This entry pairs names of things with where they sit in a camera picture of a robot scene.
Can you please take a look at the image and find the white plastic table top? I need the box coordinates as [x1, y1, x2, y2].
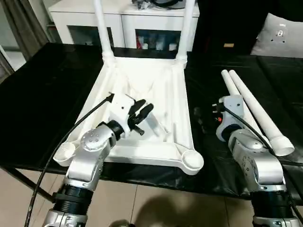
[52, 55, 205, 176]

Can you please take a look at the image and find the white plastic table leg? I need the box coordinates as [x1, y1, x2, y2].
[228, 70, 295, 157]
[221, 69, 255, 128]
[176, 0, 197, 70]
[93, 0, 117, 69]

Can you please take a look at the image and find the black tall furniture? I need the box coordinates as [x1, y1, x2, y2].
[193, 0, 303, 56]

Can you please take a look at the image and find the grey printed cushion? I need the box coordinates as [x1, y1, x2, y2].
[250, 13, 303, 59]

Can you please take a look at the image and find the dark crumpled cloth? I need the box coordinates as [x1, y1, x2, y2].
[132, 0, 152, 9]

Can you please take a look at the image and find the black work mat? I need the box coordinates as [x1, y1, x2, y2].
[0, 42, 303, 198]

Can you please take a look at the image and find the white glass-door cabinet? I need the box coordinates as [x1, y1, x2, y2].
[48, 0, 200, 52]

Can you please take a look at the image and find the black work table leg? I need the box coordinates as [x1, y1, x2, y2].
[7, 165, 54, 203]

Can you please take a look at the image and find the grey curtain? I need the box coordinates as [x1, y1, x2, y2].
[0, 0, 50, 62]

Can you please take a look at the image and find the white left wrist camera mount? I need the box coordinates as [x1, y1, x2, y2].
[107, 93, 136, 140]

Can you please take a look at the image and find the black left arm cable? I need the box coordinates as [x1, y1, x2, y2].
[23, 91, 116, 227]

